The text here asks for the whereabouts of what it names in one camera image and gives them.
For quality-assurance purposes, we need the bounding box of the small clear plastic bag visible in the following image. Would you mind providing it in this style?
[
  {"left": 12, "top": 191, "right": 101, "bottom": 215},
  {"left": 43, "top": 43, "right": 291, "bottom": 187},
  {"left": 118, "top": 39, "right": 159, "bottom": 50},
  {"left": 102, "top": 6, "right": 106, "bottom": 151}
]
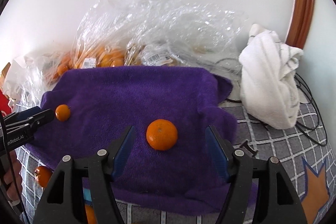
[{"left": 16, "top": 52, "right": 74, "bottom": 109}]

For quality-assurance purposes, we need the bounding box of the person's left hand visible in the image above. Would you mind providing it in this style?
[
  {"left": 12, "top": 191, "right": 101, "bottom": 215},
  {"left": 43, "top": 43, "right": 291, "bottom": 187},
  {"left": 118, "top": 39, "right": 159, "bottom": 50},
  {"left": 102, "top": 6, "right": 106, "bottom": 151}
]
[{"left": 4, "top": 161, "right": 23, "bottom": 202}]

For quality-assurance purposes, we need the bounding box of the red paper bag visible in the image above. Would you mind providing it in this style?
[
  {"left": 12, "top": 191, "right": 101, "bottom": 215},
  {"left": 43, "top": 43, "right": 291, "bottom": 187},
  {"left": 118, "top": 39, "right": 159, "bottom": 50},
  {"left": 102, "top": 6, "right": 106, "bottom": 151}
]
[{"left": 0, "top": 90, "right": 13, "bottom": 115}]

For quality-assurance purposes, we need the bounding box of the crumpled clear plastic bag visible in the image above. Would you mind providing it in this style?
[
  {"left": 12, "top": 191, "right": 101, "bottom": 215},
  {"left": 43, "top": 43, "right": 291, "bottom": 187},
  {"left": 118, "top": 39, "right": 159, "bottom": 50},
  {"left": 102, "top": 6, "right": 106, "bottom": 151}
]
[{"left": 126, "top": 0, "right": 250, "bottom": 75}]

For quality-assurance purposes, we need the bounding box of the purple towel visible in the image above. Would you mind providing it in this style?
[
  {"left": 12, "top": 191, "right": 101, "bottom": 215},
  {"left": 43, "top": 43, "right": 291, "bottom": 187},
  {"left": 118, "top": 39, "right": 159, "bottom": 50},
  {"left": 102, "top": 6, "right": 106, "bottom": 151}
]
[{"left": 26, "top": 66, "right": 259, "bottom": 216}]

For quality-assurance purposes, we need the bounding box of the white paper bag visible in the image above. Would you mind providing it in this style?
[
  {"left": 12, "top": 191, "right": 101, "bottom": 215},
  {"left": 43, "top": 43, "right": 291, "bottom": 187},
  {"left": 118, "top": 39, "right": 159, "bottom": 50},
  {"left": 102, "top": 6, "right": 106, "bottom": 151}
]
[{"left": 4, "top": 56, "right": 29, "bottom": 98}]

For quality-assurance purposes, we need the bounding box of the large orange with stem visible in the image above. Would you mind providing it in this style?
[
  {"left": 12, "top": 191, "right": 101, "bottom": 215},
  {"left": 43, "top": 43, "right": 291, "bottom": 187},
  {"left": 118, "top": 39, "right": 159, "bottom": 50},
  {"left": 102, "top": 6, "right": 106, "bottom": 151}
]
[{"left": 35, "top": 166, "right": 53, "bottom": 188}]

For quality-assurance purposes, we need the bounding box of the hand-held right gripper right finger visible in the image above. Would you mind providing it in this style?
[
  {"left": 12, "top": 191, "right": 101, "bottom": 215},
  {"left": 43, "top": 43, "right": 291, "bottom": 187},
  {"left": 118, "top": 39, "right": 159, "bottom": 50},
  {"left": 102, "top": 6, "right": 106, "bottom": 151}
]
[{"left": 205, "top": 125, "right": 308, "bottom": 224}]

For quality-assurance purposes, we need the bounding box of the black clip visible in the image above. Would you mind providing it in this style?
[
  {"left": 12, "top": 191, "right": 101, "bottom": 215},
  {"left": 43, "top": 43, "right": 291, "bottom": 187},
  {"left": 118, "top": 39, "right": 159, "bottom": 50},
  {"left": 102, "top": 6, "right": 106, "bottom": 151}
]
[{"left": 238, "top": 140, "right": 259, "bottom": 159}]

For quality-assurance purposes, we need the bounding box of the cardboard box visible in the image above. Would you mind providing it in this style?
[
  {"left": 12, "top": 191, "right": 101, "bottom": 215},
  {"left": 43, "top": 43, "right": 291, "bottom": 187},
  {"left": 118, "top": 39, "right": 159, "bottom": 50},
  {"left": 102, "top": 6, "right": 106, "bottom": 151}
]
[{"left": 1, "top": 63, "right": 11, "bottom": 80}]

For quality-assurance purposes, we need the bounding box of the grey checkered bed sheet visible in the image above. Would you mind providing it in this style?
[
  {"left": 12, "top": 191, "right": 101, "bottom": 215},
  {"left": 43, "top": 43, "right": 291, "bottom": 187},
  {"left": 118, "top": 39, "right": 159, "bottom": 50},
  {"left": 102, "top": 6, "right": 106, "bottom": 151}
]
[{"left": 16, "top": 74, "right": 336, "bottom": 224}]

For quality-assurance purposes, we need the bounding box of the white towel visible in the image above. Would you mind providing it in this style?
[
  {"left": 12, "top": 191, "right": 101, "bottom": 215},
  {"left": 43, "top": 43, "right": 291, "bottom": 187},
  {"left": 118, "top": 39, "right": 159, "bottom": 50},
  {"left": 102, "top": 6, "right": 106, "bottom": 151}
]
[{"left": 239, "top": 24, "right": 304, "bottom": 130}]

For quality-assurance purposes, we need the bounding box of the brown wooden frame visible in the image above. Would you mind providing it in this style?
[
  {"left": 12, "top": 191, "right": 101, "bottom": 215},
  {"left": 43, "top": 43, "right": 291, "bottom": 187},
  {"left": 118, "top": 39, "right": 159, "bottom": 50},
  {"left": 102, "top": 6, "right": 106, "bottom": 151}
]
[{"left": 285, "top": 0, "right": 315, "bottom": 50}]

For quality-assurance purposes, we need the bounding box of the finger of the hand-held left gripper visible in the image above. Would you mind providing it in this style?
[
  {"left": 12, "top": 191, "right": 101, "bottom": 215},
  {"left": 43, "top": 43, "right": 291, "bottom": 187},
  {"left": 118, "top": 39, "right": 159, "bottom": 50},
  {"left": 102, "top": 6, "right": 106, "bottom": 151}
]
[
  {"left": 7, "top": 109, "right": 55, "bottom": 135},
  {"left": 4, "top": 106, "right": 41, "bottom": 123}
]

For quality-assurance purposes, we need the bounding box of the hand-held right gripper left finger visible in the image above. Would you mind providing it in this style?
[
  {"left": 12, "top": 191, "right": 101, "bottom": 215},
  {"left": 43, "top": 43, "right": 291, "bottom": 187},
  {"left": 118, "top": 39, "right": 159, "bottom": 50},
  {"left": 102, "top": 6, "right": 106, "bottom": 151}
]
[{"left": 33, "top": 125, "right": 136, "bottom": 224}]

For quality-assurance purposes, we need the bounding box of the small orange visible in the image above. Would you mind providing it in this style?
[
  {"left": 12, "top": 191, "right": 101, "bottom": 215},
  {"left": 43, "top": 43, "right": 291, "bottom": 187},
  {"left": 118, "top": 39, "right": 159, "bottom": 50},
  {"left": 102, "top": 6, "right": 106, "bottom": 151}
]
[{"left": 55, "top": 104, "right": 71, "bottom": 122}]

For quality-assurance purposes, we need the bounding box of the clear plastic bag of oranges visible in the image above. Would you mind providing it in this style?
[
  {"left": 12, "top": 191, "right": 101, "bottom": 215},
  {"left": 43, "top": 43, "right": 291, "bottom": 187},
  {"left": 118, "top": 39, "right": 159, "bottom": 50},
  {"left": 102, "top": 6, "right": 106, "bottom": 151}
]
[{"left": 70, "top": 0, "right": 174, "bottom": 69}]

